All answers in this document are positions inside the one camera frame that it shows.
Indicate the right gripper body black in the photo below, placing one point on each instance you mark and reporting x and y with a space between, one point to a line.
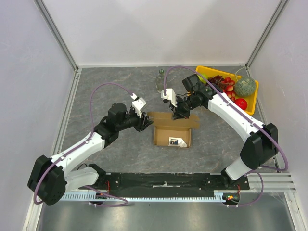
181 110

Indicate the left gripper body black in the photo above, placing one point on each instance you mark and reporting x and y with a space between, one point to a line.
139 122

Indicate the brown cardboard box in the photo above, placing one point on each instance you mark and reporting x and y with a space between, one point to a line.
165 127

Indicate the small white packet blue label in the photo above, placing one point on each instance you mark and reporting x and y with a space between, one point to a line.
177 142

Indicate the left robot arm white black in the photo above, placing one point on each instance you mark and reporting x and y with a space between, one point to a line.
52 177

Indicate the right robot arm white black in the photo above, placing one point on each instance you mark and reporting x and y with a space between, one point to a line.
260 140

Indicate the clear glass bottle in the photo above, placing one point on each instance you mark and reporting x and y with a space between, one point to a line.
159 80

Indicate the green apple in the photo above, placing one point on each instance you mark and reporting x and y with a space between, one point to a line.
203 78

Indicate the purple grape bunch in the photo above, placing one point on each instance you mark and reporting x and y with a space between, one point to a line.
216 80

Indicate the red apple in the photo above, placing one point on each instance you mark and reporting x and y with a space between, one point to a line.
242 103

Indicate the netted green melon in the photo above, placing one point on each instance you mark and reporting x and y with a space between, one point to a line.
245 87

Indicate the yellow plastic tray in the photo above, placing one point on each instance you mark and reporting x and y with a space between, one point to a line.
251 100

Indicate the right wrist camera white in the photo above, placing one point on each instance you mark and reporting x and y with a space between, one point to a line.
168 95

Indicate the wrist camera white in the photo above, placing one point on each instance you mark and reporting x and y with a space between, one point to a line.
138 104
168 95

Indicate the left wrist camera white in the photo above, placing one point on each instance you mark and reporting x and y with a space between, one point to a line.
138 104

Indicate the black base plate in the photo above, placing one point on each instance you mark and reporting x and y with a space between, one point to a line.
167 184

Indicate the white slotted cable duct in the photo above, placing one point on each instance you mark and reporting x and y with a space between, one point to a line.
92 196

